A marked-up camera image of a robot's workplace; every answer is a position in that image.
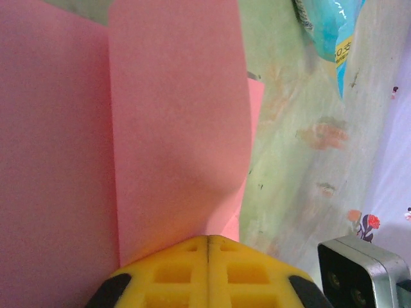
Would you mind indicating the pink paper sheet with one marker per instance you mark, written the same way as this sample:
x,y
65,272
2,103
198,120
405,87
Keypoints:
x,y
160,128

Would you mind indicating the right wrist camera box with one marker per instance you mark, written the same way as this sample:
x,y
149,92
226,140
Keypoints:
x,y
353,276

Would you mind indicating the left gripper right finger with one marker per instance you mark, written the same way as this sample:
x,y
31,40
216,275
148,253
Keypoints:
x,y
253,282

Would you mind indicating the blue wet wipes packet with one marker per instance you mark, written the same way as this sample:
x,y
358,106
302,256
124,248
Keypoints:
x,y
334,32

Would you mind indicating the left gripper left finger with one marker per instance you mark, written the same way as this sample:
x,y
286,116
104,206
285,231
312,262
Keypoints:
x,y
167,282

